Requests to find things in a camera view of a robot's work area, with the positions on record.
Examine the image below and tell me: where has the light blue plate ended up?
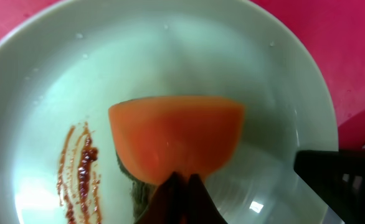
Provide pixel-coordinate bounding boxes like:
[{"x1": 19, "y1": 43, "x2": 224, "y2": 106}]
[{"x1": 0, "y1": 0, "x2": 338, "y2": 223}]

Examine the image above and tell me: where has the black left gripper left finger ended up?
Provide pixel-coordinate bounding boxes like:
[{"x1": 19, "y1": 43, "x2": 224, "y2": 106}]
[{"x1": 135, "y1": 172, "x2": 188, "y2": 224}]

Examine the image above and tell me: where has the red serving tray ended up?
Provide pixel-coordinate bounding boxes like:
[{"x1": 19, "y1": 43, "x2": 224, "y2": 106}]
[{"x1": 0, "y1": 1, "x2": 365, "y2": 148}]

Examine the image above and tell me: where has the orange sponge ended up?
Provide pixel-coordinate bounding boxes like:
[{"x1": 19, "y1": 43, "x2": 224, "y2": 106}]
[{"x1": 108, "y1": 95, "x2": 245, "y2": 186}]

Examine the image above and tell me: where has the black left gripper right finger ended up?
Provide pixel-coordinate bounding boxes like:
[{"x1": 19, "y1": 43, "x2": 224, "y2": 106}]
[{"x1": 293, "y1": 149, "x2": 365, "y2": 223}]

